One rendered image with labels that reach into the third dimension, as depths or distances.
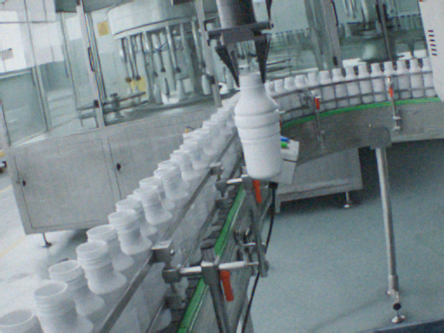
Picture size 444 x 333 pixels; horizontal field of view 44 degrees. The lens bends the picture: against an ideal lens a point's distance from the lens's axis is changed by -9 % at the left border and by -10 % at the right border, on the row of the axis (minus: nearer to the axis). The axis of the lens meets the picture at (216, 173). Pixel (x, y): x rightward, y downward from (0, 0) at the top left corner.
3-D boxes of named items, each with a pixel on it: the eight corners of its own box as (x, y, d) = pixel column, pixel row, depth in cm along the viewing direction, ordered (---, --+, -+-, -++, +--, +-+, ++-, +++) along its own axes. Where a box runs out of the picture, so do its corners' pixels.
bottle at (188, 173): (202, 230, 117) (185, 148, 114) (218, 234, 112) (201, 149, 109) (176, 239, 114) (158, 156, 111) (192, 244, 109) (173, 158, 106)
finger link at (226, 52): (267, 86, 89) (256, 27, 86) (222, 92, 90) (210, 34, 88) (271, 79, 95) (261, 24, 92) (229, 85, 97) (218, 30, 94)
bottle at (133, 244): (170, 333, 75) (140, 217, 71) (127, 338, 75) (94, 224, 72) (175, 314, 80) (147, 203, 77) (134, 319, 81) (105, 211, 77)
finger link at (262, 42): (276, 84, 88) (264, 25, 86) (230, 91, 90) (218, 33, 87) (279, 77, 95) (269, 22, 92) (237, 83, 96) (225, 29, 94)
